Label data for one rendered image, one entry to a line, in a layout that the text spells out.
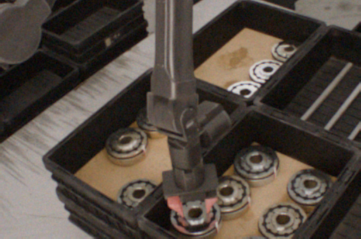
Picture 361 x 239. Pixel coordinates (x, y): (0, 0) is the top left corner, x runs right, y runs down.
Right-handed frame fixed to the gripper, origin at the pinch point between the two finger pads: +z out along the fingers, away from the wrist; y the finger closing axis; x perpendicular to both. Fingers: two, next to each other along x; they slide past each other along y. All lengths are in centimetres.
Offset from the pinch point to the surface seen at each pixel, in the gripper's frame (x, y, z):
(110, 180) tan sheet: -19.3, 18.6, 7.6
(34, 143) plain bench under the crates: -52, 45, 21
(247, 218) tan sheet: -1.5, -10.6, 7.2
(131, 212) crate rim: 0.3, 12.3, -2.4
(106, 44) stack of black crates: -129, 27, 40
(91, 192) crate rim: -6.6, 20.7, -2.2
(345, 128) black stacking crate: -23.6, -39.1, 6.8
